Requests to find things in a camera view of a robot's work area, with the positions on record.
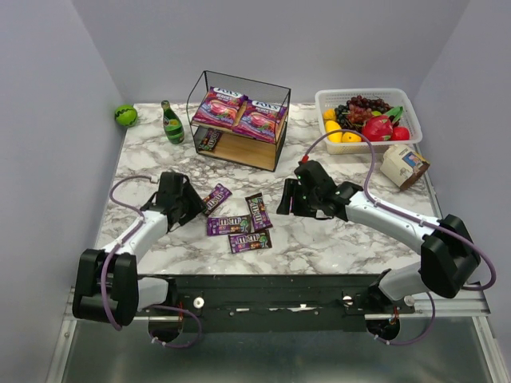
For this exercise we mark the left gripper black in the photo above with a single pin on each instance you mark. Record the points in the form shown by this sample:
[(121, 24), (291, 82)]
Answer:
[(188, 200)]

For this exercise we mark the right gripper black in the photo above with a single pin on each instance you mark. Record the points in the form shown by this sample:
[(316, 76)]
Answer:
[(298, 198)]

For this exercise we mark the yellow mango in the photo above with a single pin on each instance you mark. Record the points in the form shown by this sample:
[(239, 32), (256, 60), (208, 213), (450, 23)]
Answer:
[(334, 131)]

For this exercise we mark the orange fruit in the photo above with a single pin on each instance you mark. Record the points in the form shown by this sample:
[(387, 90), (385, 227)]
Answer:
[(350, 137)]

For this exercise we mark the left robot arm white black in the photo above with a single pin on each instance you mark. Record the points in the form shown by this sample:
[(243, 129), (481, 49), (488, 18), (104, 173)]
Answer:
[(108, 287)]

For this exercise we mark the black mounting base plate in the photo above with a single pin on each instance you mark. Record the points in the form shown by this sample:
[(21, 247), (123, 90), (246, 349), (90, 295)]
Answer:
[(229, 303)]

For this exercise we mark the purple Fox's candy bag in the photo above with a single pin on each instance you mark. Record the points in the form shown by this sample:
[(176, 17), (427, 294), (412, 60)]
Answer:
[(261, 121), (220, 108)]

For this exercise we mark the red apple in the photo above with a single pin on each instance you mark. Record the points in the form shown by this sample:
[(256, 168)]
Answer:
[(400, 133)]

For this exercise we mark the yellow small fruit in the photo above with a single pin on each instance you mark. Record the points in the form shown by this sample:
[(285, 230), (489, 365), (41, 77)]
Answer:
[(329, 114)]

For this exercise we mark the red dragon fruit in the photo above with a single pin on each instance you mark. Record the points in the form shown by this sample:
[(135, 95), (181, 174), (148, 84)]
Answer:
[(378, 128)]

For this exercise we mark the black wire wooden shelf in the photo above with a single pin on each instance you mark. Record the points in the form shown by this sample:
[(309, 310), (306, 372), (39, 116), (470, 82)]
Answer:
[(238, 120)]

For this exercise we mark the purple m&m's bag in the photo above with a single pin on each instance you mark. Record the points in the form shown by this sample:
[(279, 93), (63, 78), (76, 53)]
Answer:
[(232, 225), (250, 241), (215, 198), (210, 140), (258, 212)]

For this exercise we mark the green glass bottle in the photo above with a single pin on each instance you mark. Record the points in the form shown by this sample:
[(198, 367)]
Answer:
[(173, 128)]

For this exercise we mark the aluminium rail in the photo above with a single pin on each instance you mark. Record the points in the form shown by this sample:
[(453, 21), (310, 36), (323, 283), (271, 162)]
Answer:
[(466, 304)]

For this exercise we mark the white plastic fruit basket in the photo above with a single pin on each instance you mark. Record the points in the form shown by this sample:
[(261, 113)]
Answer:
[(401, 114)]

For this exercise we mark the dark grape bunch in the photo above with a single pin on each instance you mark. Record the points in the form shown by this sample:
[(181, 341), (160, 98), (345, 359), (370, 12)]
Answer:
[(356, 111)]

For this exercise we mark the green ball toy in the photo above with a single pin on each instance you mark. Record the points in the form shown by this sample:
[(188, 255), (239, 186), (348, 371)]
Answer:
[(126, 116)]

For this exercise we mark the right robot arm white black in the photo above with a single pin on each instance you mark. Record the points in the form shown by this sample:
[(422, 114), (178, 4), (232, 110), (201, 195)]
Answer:
[(447, 258)]

